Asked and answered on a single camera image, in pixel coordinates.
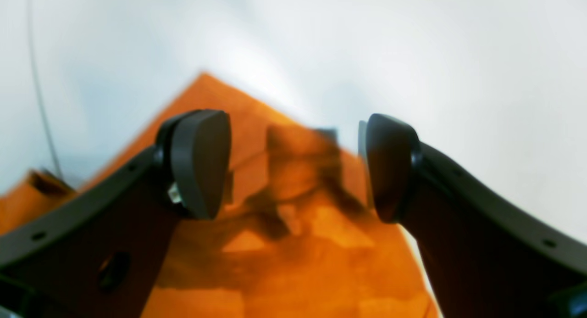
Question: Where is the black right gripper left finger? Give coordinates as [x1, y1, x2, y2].
[0, 109, 232, 318]

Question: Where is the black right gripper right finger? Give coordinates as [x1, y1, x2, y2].
[359, 114, 587, 318]

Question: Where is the orange t-shirt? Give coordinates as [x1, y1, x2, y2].
[1, 75, 439, 318]

